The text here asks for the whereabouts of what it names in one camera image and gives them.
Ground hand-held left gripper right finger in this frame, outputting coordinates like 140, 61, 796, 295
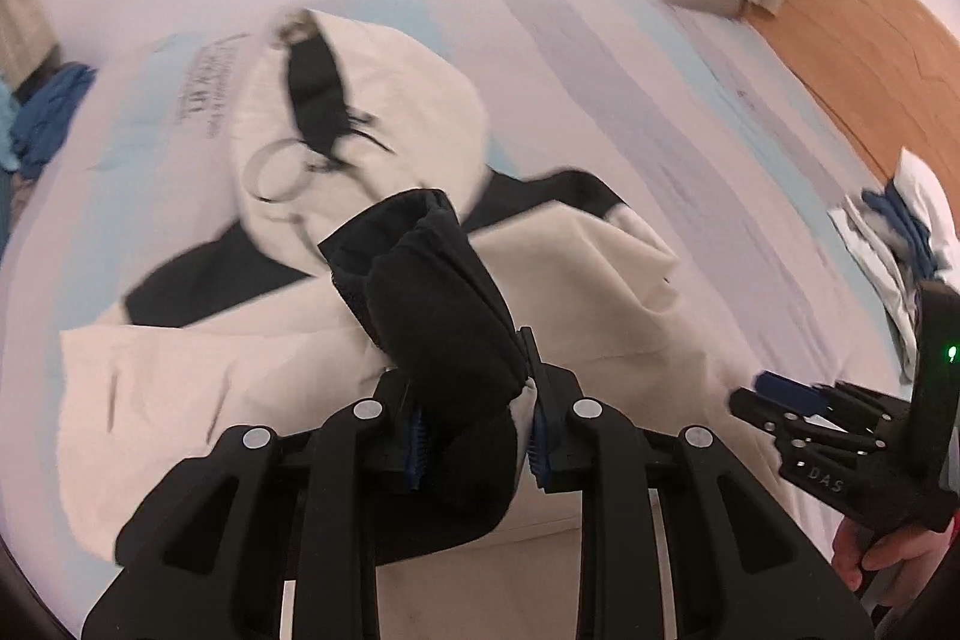
520, 325, 875, 640

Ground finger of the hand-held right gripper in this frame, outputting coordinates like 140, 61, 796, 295
754, 371, 913, 435
729, 387, 901, 461

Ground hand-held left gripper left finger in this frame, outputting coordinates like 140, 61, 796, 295
81, 368, 432, 640

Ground cream and black jacket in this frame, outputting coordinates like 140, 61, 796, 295
58, 7, 758, 570

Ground dark blue crumpled clothes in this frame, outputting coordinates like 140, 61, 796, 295
11, 62, 99, 181

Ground person's right hand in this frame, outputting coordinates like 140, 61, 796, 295
831, 511, 960, 609

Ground white folded clothing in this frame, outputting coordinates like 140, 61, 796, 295
829, 148, 960, 380

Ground blue folded clothing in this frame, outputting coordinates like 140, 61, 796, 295
861, 181, 947, 278

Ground pale striped bed sheet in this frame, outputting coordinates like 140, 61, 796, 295
0, 0, 925, 640

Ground teal cloth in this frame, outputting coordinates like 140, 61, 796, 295
0, 77, 23, 173

